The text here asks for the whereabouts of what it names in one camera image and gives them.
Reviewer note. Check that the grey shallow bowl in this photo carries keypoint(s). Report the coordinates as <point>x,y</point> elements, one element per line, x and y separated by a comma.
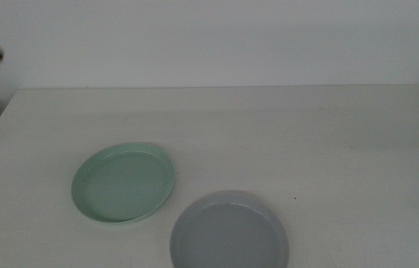
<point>227,234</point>

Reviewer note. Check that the pale green shallow bowl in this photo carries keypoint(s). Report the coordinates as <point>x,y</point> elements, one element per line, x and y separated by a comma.
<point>123,184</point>

